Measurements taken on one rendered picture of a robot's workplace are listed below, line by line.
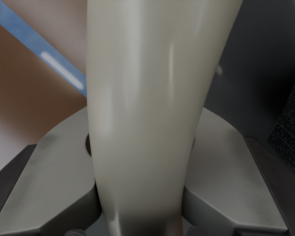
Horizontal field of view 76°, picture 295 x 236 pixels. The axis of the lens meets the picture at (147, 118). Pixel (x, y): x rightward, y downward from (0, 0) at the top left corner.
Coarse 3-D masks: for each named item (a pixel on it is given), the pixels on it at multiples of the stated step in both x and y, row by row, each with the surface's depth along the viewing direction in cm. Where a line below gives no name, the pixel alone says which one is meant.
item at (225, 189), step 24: (216, 120) 9; (192, 144) 9; (216, 144) 8; (240, 144) 8; (192, 168) 7; (216, 168) 7; (240, 168) 7; (192, 192) 6; (216, 192) 6; (240, 192) 6; (264, 192) 6; (192, 216) 6; (216, 216) 5; (240, 216) 5; (264, 216) 5
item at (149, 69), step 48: (96, 0) 3; (144, 0) 3; (192, 0) 3; (240, 0) 3; (96, 48) 3; (144, 48) 3; (192, 48) 3; (96, 96) 4; (144, 96) 3; (192, 96) 4; (96, 144) 5; (144, 144) 4; (144, 192) 5
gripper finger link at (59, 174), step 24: (72, 120) 10; (48, 144) 8; (72, 144) 8; (24, 168) 7; (48, 168) 7; (72, 168) 7; (24, 192) 6; (48, 192) 6; (72, 192) 6; (96, 192) 6; (0, 216) 5; (24, 216) 5; (48, 216) 5; (72, 216) 6; (96, 216) 7
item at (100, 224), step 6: (102, 216) 35; (96, 222) 34; (102, 222) 35; (186, 222) 55; (90, 228) 32; (96, 228) 33; (102, 228) 34; (186, 228) 53; (90, 234) 32; (96, 234) 32; (102, 234) 33; (108, 234) 34
